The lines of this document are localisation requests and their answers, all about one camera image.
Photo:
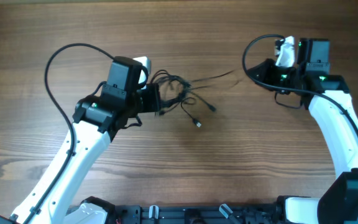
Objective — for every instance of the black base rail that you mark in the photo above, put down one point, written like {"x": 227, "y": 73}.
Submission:
{"x": 224, "y": 213}

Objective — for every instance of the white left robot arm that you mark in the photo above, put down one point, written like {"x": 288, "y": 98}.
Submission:
{"x": 96, "y": 121}

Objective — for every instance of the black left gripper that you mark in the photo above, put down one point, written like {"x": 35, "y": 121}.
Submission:
{"x": 153, "y": 105}

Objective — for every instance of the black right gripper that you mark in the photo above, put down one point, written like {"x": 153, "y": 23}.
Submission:
{"x": 266, "y": 68}

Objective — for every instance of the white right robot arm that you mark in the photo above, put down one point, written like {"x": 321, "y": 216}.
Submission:
{"x": 303, "y": 68}

